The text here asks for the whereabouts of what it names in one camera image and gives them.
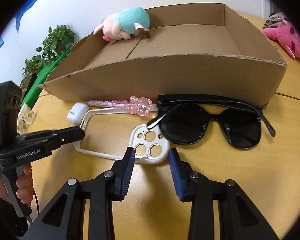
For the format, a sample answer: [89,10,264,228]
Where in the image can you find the white clear phone case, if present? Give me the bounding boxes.
[75,108,170,165]

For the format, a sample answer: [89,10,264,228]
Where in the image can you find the black sunglasses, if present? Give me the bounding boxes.
[147,93,276,151]

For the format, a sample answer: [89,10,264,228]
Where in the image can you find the person's left hand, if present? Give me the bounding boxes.
[0,163,35,205]

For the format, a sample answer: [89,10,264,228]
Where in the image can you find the white earbuds case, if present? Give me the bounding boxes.
[67,102,89,125]

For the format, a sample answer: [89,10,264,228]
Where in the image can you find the patterned paper cup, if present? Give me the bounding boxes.
[17,103,36,134]

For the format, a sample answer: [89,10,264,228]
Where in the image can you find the pink bear-top pen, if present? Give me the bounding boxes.
[86,96,158,116]

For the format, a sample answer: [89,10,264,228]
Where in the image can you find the green potted plant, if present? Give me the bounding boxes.
[22,24,76,75]

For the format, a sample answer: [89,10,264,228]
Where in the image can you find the brown cardboard box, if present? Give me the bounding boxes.
[40,3,287,107]

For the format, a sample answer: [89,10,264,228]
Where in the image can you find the pig plush teal shirt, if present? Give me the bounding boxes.
[93,7,150,42]

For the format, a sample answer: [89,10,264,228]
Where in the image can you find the pink plush toy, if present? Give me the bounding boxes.
[263,12,300,59]

